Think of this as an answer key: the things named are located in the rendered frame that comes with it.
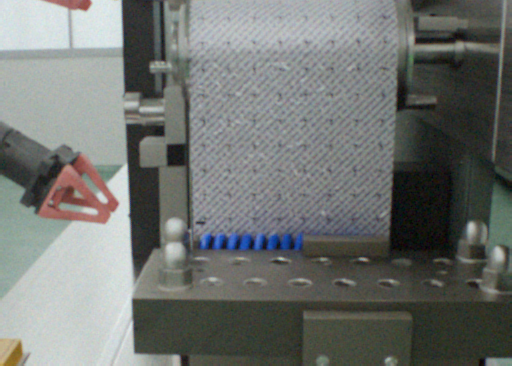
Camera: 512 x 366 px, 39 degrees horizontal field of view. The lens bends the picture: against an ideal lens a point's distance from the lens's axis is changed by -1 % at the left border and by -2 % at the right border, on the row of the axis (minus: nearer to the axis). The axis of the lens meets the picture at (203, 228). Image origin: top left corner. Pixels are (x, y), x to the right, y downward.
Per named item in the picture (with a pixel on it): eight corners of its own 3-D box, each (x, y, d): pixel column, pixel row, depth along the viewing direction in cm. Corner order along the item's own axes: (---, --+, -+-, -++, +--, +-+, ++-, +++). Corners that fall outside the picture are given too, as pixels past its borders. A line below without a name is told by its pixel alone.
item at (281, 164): (193, 248, 90) (190, 95, 85) (387, 249, 88) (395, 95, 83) (193, 249, 90) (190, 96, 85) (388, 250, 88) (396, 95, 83)
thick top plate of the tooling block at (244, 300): (155, 296, 88) (153, 247, 86) (494, 299, 85) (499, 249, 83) (133, 354, 72) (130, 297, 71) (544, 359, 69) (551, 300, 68)
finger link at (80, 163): (96, 240, 89) (29, 201, 88) (107, 225, 96) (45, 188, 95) (124, 193, 87) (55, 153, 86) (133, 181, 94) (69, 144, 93)
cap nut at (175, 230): (162, 251, 85) (160, 213, 84) (193, 251, 85) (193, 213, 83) (158, 261, 81) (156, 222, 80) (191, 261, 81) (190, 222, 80)
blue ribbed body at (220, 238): (200, 257, 90) (200, 229, 89) (379, 258, 88) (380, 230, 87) (198, 266, 86) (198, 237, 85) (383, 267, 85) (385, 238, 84)
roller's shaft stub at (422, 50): (398, 68, 90) (399, 32, 89) (454, 68, 90) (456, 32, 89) (404, 70, 86) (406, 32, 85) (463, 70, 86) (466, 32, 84)
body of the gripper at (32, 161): (31, 211, 85) (-24, 179, 84) (53, 192, 95) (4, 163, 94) (57, 164, 83) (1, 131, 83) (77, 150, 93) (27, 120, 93)
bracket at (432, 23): (409, 30, 89) (410, 13, 89) (456, 30, 89) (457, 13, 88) (417, 30, 84) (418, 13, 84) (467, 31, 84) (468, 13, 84)
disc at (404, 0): (384, 102, 97) (389, -13, 92) (388, 102, 97) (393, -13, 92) (405, 122, 83) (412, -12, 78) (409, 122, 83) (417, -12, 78)
